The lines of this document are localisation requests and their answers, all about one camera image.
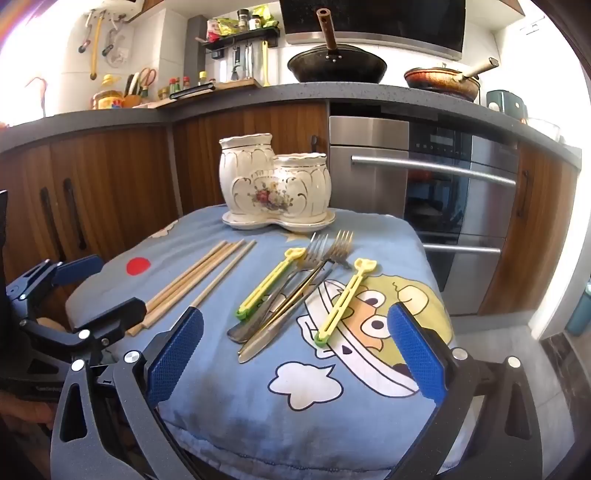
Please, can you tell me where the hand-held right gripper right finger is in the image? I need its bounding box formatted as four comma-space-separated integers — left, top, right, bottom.
387, 302, 548, 480

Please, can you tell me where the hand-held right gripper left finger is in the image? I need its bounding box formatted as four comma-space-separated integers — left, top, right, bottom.
50, 305, 206, 480

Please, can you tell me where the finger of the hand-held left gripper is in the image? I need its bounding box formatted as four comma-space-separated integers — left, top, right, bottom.
21, 296, 148, 370
6, 255, 105, 320

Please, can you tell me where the wooden chopstick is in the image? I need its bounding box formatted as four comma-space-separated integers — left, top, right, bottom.
128, 238, 248, 336
189, 239, 258, 308
147, 239, 240, 319
145, 239, 230, 306

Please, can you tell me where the gold fork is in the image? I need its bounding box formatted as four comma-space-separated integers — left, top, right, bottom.
238, 230, 354, 357

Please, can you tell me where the white floral ceramic utensil holder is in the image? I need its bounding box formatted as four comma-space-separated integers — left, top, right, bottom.
218, 133, 334, 217

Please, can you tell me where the person's left hand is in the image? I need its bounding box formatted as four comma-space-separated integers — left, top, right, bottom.
0, 392, 54, 432

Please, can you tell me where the yellow green sealing clip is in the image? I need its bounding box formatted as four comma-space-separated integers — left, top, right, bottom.
235, 247, 308, 322
316, 257, 378, 348

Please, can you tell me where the silver table knife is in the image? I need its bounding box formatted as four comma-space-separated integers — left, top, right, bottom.
238, 272, 336, 365

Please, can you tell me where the blue cartoon printed blanket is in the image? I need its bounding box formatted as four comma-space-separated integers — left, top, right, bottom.
65, 205, 456, 472

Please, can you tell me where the silver fork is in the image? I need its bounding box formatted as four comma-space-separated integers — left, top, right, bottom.
226, 232, 330, 345

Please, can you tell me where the white ceramic holder tray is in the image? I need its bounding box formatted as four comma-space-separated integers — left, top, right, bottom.
222, 208, 337, 231

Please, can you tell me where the teal bin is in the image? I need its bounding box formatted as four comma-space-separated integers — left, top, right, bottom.
565, 281, 591, 337

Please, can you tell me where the stainless steel built-in oven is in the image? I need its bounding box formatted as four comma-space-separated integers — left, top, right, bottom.
329, 115, 522, 297

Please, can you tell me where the yellow labelled jar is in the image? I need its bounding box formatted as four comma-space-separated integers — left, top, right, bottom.
93, 89, 125, 110

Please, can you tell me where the wooden knife block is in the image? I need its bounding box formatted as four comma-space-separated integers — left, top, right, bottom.
124, 70, 151, 108

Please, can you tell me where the row of sauce bottles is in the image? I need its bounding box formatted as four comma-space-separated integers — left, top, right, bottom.
158, 71, 209, 100

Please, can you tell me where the wooden cutting board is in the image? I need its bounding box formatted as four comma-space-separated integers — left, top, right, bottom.
133, 78, 263, 110

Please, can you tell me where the glass bowl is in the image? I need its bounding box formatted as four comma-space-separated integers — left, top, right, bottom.
526, 117, 562, 142

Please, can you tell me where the green air fryer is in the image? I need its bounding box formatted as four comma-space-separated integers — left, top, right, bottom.
485, 89, 523, 114

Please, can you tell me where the grey kitchen countertop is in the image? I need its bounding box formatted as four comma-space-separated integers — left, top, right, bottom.
0, 82, 583, 163

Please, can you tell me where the red brown frying pan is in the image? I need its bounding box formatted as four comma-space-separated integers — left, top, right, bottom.
403, 56, 501, 103

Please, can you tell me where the large green yellow packet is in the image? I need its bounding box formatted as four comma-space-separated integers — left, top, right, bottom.
252, 4, 280, 29

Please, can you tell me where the black range hood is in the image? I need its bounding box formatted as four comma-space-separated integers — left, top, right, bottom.
279, 0, 467, 61

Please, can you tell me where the black handled kitchen knife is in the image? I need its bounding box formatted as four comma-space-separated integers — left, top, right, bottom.
169, 82, 217, 100

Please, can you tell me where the yellow gas hose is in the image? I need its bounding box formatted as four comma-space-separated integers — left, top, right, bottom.
90, 14, 103, 78

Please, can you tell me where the wooden wall cabinet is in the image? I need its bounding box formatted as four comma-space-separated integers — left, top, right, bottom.
124, 0, 163, 22

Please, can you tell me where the black wall spice shelf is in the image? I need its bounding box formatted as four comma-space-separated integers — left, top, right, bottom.
201, 26, 283, 52

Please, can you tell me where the black wok with wooden handle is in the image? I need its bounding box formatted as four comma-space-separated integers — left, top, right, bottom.
287, 8, 388, 85

